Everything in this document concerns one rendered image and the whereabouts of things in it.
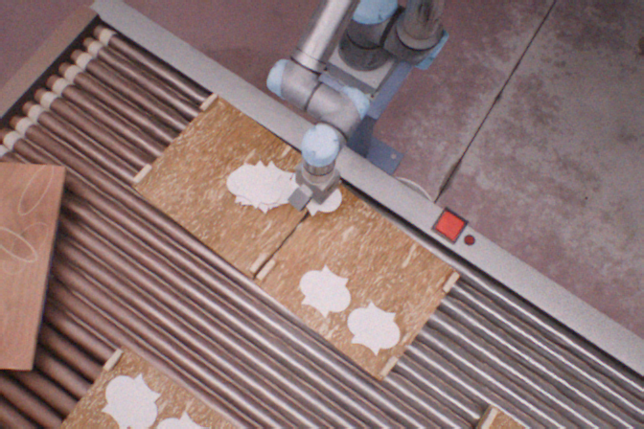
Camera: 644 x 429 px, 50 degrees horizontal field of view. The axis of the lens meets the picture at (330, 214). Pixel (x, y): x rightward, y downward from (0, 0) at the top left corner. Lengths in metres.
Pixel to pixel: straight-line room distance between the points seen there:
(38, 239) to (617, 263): 2.20
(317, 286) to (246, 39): 1.62
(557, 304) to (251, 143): 0.92
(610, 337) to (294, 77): 1.06
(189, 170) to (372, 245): 0.53
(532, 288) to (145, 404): 1.02
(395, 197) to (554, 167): 1.31
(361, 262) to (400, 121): 1.29
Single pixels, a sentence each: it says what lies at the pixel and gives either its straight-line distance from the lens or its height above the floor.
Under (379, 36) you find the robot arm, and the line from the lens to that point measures 1.84.
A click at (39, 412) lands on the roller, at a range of 1.87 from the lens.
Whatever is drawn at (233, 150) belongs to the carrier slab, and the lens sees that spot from 1.90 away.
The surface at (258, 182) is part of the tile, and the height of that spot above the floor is 0.97.
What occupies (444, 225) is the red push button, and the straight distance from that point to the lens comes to 1.87.
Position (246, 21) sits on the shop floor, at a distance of 3.20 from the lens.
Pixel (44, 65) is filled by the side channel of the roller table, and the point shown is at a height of 0.95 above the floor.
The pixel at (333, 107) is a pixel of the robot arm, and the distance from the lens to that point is 1.48.
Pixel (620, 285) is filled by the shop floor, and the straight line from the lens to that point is 3.04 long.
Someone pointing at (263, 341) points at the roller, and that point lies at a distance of 1.78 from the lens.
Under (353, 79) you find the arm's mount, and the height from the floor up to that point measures 0.93.
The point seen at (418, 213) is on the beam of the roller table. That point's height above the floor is 0.92.
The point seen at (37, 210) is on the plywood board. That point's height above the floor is 1.04.
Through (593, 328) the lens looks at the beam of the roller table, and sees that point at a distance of 1.95.
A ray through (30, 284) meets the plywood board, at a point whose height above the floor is 1.04.
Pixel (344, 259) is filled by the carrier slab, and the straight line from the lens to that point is 1.80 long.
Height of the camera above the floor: 2.69
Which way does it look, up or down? 72 degrees down
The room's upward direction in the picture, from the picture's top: 9 degrees clockwise
